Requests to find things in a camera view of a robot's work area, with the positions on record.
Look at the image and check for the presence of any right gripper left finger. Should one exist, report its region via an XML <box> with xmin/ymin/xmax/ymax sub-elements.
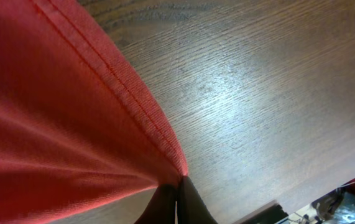
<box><xmin>135</xmin><ymin>184</ymin><xmax>177</xmax><ymax>224</ymax></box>

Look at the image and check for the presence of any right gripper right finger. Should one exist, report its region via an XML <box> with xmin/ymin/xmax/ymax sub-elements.
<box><xmin>177</xmin><ymin>176</ymin><xmax>217</xmax><ymax>224</ymax></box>

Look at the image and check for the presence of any orange red t-shirt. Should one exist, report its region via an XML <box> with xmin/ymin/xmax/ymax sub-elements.
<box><xmin>0</xmin><ymin>0</ymin><xmax>188</xmax><ymax>223</ymax></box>

